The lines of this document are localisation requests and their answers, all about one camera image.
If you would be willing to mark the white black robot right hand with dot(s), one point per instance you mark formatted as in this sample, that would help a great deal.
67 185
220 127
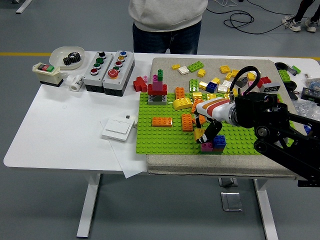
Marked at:
215 108

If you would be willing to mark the yellow orange brick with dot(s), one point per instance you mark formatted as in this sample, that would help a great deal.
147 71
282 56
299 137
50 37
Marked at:
198 133

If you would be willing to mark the lime green long brick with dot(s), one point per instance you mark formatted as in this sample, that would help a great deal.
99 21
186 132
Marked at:
194 85

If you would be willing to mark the blue square brick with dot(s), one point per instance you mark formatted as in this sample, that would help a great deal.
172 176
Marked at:
211 87
220 140

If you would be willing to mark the yellow tall brick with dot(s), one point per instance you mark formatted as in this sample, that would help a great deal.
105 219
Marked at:
201 72

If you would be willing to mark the magenta square brick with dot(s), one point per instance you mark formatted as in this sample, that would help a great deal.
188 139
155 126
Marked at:
207 147

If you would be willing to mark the yellow square brick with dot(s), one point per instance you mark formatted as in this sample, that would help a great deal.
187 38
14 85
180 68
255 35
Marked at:
203 85
250 76
226 96
197 95
234 91
224 68
215 80
211 96
234 73

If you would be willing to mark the orange long brick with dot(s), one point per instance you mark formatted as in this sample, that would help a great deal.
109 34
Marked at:
187 122
162 121
203 120
195 103

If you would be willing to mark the white square brick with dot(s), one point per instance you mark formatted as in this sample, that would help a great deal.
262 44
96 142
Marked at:
222 88
183 70
253 71
227 83

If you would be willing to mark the yellow curved brick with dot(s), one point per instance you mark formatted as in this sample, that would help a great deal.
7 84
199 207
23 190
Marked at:
182 103

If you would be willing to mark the dark grey roof brick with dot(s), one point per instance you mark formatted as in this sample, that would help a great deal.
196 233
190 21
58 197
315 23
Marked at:
242 82

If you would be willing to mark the brown square brick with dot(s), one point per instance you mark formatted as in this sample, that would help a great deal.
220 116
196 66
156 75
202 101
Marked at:
218 150

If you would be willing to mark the small pink brick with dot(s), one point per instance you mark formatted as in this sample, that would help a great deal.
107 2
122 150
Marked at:
250 85
145 79

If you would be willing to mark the dark green square brick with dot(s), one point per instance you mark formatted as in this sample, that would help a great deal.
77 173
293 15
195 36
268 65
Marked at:
206 152

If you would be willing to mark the red arch brick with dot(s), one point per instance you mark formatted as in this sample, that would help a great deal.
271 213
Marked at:
264 81

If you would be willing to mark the small yellow flat brick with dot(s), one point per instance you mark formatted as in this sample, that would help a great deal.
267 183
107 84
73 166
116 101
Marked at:
175 66

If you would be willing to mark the dark olive wedge brick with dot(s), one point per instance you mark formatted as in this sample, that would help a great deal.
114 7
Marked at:
157 98

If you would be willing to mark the grey brick with holes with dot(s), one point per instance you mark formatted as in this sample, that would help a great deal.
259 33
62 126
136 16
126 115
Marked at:
269 87

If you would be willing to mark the pink tall brick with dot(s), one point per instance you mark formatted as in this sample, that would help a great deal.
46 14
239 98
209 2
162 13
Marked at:
158 85

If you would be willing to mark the green narrow brick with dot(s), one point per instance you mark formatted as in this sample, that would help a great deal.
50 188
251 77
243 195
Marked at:
160 73

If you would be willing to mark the grey flat base brick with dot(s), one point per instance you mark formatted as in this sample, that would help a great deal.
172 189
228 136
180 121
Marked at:
150 102

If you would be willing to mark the red wide brick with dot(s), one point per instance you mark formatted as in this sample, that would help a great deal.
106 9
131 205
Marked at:
150 90

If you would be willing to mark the red brick cluster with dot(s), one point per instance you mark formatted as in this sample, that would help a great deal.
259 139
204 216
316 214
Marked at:
138 84

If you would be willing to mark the small blue roof brick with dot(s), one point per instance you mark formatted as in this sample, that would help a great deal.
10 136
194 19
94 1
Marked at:
308 128

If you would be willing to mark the lime green studded baseplate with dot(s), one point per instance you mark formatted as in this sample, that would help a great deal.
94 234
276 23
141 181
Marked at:
162 140

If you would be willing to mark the grey-brown foam mat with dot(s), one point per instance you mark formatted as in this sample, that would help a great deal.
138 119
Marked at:
175 163

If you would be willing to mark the silver black clamp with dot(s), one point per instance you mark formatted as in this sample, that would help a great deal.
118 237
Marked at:
291 70

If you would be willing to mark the small green block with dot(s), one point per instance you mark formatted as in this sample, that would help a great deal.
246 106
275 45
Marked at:
296 68

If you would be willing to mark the clear plastic bag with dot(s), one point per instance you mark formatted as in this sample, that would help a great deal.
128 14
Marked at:
306 108

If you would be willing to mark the metal floor plate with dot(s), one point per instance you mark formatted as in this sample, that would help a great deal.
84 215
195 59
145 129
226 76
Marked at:
231 201

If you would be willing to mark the black electronic module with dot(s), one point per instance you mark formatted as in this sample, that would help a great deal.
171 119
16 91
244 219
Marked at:
308 93

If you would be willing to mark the grey emergency-stop control box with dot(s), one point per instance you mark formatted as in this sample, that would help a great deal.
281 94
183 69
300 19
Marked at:
120 81

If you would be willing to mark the white paper sheet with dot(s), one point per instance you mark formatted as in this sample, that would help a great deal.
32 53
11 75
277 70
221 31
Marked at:
130 165

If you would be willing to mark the clear bag of parts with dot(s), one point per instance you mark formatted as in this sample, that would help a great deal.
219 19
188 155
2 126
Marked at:
313 82

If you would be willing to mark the person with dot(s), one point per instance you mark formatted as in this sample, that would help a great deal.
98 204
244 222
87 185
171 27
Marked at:
167 15
293 25
311 26

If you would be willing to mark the black desk control panel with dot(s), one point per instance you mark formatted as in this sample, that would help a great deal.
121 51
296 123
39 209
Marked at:
308 183

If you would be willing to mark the grey four-button control box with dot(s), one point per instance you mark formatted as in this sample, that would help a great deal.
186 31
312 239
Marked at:
90 80

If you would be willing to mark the white pipe fitting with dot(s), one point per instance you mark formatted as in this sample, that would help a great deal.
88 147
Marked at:
76 83

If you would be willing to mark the black metal gear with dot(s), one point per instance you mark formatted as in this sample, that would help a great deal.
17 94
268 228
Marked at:
75 57
67 60

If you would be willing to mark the white desk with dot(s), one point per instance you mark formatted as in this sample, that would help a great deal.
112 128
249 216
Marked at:
62 125

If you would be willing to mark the white plastic bowl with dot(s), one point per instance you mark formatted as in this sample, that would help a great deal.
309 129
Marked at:
58 53

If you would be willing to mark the white desk foot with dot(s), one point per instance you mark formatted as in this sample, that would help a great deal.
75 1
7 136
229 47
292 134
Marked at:
23 6

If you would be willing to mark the grey metal bracket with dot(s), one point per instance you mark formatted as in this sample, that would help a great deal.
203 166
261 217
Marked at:
228 182

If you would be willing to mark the black flat bracket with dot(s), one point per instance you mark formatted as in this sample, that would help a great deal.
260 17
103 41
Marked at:
293 95

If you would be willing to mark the white wall switch plate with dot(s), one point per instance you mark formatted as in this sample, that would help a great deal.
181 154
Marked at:
116 130

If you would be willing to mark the cream red-green switch box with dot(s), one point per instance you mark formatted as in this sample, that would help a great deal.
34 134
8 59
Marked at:
47 75

